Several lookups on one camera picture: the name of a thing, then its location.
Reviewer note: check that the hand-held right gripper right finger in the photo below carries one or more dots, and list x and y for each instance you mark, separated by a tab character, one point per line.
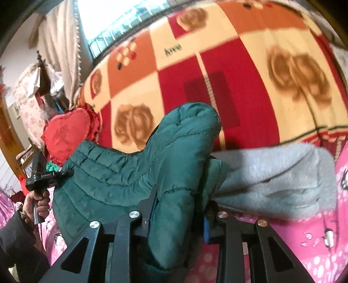
206	230

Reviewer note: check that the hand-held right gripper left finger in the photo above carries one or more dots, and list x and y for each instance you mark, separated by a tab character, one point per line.
153	204

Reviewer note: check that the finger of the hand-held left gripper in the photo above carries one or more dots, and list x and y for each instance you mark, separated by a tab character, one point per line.
65	174

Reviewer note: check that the green puffer jacket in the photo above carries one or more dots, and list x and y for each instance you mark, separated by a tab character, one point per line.
122	174

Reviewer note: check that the person's left forearm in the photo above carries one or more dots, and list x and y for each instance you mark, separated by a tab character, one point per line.
19	245

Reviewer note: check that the person's left hand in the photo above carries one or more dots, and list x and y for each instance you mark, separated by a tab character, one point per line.
43	202

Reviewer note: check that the red heart pillow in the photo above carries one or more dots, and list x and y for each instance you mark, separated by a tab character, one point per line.
66	133

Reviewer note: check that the wooden furniture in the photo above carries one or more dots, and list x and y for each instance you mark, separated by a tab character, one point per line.
8	136

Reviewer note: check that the floral hanging cloth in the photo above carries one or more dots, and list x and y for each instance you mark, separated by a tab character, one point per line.
28	111

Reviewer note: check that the grey fleece garment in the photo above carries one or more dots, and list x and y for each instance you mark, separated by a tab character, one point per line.
272	179

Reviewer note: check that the pink printed bedsheet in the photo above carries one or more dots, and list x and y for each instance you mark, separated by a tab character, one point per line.
312	245

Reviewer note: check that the beige curtain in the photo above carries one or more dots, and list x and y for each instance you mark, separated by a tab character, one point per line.
61	40

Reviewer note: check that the window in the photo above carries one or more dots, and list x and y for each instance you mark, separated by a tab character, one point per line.
122	21

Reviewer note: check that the rose printed blanket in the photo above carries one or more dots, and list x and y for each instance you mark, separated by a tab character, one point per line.
244	68

